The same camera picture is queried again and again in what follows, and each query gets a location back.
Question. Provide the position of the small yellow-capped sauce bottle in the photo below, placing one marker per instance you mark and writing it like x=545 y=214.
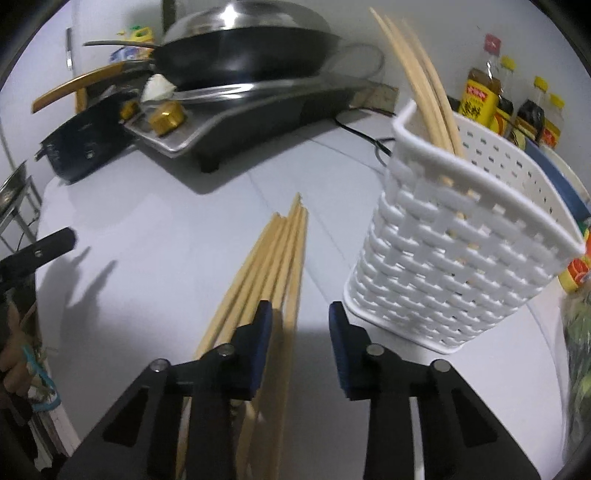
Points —
x=553 y=124

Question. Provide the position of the person's left hand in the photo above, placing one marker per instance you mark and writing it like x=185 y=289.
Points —
x=14 y=369

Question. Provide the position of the steel wok lid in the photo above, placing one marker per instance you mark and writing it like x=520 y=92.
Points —
x=240 y=18

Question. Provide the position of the pale cabbage piece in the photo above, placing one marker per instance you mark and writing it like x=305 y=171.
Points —
x=157 y=88

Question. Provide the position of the slim yellow-capped sauce bottle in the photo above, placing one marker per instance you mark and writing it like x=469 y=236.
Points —
x=505 y=110

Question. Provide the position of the gold cooker knob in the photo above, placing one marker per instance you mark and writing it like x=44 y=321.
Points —
x=166 y=117
x=128 y=110

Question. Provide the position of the silver induction cooker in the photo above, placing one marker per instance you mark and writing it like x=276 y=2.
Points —
x=258 y=115

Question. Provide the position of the yellow green sponge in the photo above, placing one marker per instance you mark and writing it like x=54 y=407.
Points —
x=587 y=237

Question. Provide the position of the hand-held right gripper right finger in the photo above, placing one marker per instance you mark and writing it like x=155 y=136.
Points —
x=344 y=355

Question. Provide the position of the steel bowl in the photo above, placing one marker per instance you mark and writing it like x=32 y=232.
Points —
x=11 y=184

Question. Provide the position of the yellow detergent bottle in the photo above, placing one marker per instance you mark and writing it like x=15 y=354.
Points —
x=144 y=34

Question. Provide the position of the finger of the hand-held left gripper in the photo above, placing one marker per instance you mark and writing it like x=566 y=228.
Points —
x=41 y=251

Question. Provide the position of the metal rack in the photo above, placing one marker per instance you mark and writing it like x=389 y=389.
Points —
x=25 y=217

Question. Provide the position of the metal rod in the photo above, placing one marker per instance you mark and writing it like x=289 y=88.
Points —
x=69 y=48

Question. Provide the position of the white woven plastic basket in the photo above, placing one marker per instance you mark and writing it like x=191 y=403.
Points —
x=438 y=258

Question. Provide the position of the metal spatula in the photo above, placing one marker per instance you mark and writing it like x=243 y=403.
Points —
x=120 y=43

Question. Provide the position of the blue and white packet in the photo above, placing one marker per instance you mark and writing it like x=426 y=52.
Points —
x=129 y=54

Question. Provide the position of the dark yellow-capped sauce bottle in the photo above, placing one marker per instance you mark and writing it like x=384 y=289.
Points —
x=530 y=117

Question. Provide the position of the blue bowl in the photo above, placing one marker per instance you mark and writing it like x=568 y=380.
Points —
x=568 y=194

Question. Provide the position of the dark blue electric pot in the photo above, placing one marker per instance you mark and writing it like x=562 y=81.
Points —
x=78 y=138

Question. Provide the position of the plastic bag of vegetables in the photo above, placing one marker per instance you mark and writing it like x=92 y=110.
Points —
x=579 y=364

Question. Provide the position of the red-capped sauce bottle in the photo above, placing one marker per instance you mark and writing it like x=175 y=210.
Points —
x=480 y=97

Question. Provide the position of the pile of wooden chopsticks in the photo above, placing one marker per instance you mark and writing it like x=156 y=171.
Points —
x=281 y=258

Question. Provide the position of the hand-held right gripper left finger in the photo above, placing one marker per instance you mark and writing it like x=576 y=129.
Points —
x=261 y=350

